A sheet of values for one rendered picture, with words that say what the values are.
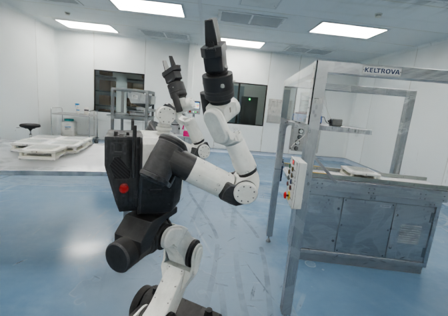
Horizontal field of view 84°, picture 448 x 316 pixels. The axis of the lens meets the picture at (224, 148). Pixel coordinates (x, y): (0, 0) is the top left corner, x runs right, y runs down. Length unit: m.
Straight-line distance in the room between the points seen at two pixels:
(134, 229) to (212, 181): 0.39
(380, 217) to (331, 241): 0.48
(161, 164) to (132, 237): 0.36
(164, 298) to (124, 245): 0.52
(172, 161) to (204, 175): 0.11
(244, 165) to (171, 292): 0.86
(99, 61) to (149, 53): 1.33
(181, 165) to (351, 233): 2.06
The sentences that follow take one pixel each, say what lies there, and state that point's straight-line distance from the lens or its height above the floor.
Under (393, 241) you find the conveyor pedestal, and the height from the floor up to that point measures 0.29.
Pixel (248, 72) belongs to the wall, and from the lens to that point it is 7.22.
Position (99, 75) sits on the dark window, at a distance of 7.68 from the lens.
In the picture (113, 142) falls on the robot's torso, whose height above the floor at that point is 1.19.
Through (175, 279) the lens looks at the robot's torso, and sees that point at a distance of 1.45.
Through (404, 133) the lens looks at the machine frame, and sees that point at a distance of 2.81.
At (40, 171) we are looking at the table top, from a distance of 2.04.
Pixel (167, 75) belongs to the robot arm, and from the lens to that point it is 1.36.
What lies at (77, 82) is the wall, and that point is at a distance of 7.90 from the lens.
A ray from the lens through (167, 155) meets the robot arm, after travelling 0.78.
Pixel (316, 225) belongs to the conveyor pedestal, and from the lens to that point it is 2.48.
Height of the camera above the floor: 1.35
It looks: 10 degrees down
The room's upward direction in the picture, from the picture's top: 5 degrees clockwise
